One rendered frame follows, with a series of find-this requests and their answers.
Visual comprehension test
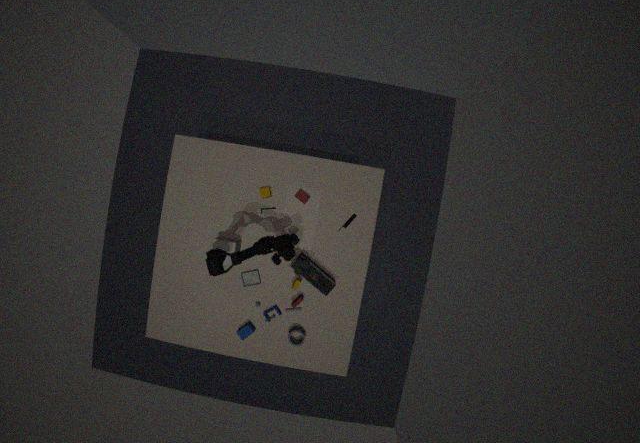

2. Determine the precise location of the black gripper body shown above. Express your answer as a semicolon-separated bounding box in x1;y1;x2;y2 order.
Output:
271;233;300;265

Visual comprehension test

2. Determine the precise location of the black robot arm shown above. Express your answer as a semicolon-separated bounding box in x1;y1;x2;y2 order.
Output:
205;234;295;276

